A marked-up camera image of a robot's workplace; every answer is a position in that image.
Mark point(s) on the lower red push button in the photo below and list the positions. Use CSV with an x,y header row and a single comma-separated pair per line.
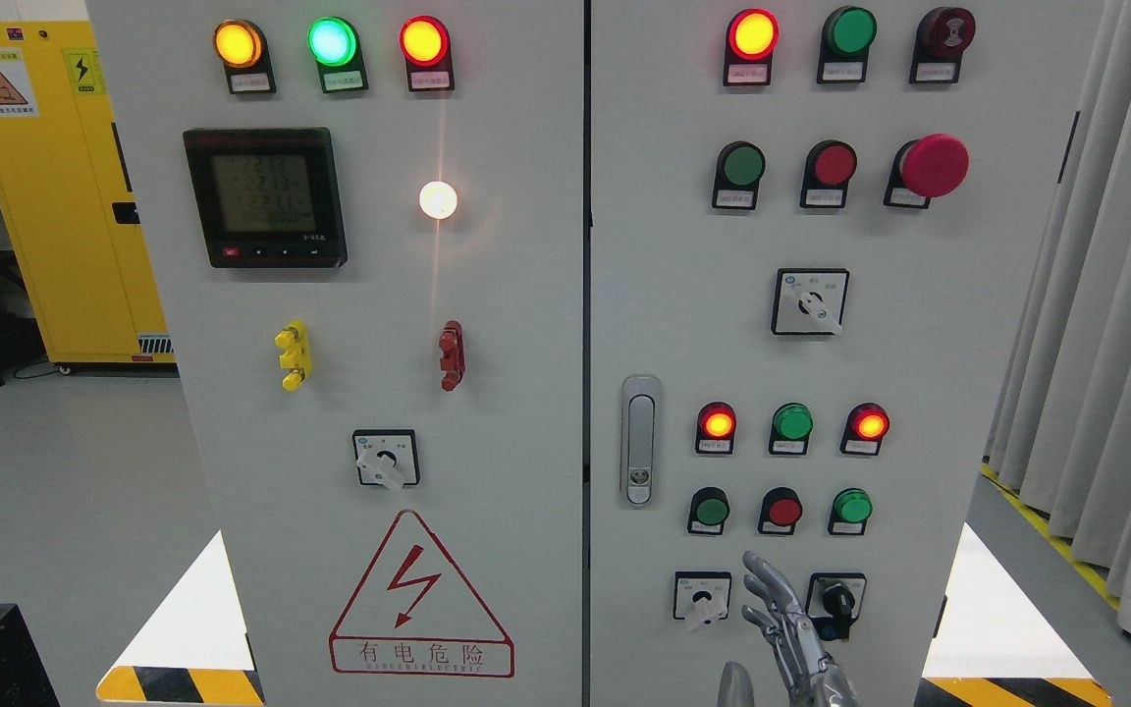
x,y
780,511

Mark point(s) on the white glowing indicator light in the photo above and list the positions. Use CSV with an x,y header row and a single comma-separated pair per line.
x,y
438,200

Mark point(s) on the green push button second row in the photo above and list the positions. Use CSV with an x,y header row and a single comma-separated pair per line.
x,y
740,167

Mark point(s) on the green indicator light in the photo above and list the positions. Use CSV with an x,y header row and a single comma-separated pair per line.
x,y
336,48
791,429

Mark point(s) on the lower left red indicator light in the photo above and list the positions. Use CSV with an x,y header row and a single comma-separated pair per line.
x,y
715,429

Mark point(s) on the black digital power meter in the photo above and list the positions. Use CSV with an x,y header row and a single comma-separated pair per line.
x,y
267,198

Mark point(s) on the bottom white rotary selector switch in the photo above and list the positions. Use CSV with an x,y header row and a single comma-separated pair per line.
x,y
700,598

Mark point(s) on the grey curtain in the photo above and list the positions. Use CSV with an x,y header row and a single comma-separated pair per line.
x,y
1061,437

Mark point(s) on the yellow safety storage cabinet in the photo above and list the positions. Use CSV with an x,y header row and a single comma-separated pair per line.
x,y
67,203

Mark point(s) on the lower green indicator light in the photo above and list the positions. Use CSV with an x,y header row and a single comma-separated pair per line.
x,y
791,429

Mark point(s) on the yellow terminal connector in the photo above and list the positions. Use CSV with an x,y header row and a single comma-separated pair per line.
x,y
295,355

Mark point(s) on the red indicator light top right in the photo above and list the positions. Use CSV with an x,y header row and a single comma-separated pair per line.
x,y
752,36

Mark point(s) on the upper right rotary selector switch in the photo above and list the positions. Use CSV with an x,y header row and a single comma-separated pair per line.
x,y
809,302

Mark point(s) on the amber indicator light top left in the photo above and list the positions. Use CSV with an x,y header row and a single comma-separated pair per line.
x,y
244,51

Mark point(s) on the silver cabinet door handle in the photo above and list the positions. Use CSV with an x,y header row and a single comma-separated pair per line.
x,y
637,450

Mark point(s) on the grey electrical control cabinet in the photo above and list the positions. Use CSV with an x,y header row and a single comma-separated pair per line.
x,y
582,138

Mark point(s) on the red indicator light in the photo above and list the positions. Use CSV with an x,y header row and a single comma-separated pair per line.
x,y
427,49
864,430
752,36
715,429

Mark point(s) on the silver robotic hand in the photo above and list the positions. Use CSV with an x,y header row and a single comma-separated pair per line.
x,y
809,673

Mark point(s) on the left panel rotary selector switch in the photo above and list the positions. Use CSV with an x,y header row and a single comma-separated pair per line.
x,y
386,457

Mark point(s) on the dark red buzzer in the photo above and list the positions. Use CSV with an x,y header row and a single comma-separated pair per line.
x,y
941,39

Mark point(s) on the lower right red indicator light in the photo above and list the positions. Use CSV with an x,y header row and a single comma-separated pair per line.
x,y
864,430

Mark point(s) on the red emergency stop mushroom button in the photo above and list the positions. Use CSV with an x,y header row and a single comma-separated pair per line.
x,y
926,168

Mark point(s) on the lower left green push button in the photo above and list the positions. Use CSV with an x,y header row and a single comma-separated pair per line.
x,y
708,511

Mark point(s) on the red push button second row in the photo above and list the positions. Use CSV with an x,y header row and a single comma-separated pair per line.
x,y
828,170

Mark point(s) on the green indicator light top left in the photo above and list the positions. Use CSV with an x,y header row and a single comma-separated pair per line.
x,y
336,48

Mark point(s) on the red indicator light top left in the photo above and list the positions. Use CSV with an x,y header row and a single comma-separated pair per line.
x,y
427,49

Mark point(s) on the red terminal connector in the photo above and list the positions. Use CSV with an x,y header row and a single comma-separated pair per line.
x,y
452,355

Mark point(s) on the lower right green push button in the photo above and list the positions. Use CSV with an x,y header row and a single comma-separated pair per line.
x,y
850,511

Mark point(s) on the bottom black rotary selector switch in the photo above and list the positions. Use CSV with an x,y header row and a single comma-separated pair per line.
x,y
834,602

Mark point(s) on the green push button top row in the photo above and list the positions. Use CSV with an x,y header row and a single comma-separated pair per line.
x,y
846,38

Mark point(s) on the red electric danger warning sticker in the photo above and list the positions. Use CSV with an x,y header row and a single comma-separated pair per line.
x,y
414,613

